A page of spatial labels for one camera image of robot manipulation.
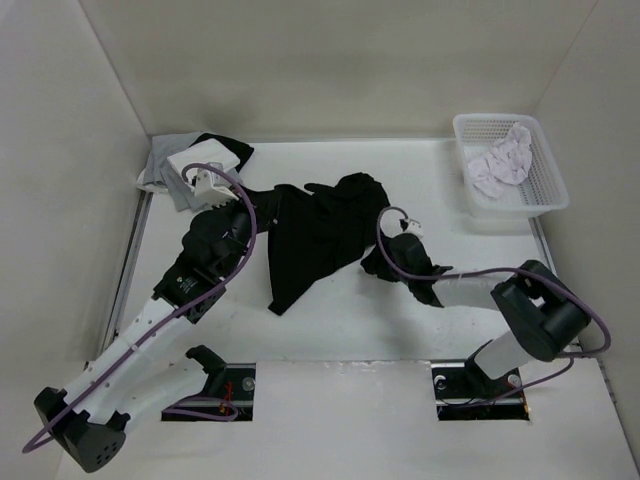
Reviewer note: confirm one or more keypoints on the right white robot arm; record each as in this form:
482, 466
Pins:
541, 314

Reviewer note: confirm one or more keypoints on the folded white tank top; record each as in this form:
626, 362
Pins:
210, 151

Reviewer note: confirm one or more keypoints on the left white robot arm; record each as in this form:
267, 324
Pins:
140, 373

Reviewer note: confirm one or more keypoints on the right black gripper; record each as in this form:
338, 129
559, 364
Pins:
374, 263

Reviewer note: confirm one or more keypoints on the black tank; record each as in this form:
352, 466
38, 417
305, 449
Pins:
241, 150
319, 230

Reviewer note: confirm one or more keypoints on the white plastic laundry basket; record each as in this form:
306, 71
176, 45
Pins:
543, 191

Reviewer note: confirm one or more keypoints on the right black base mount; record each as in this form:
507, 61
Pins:
464, 393

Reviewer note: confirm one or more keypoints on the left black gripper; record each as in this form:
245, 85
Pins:
267, 208

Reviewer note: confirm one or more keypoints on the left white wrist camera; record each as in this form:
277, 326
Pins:
212, 189

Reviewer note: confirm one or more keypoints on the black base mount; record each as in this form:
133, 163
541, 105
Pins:
227, 395
464, 393

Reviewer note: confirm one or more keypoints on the folded grey tank top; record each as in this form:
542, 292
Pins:
158, 176

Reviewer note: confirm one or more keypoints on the white crumpled tank top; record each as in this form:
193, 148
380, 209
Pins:
507, 162

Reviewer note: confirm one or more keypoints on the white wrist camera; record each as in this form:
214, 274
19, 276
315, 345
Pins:
212, 189
411, 226

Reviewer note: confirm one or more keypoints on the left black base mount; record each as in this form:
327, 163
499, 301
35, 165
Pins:
227, 395

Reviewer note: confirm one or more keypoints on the folded black tank top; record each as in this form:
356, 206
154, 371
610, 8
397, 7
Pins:
241, 150

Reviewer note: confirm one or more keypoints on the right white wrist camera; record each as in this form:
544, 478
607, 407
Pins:
411, 226

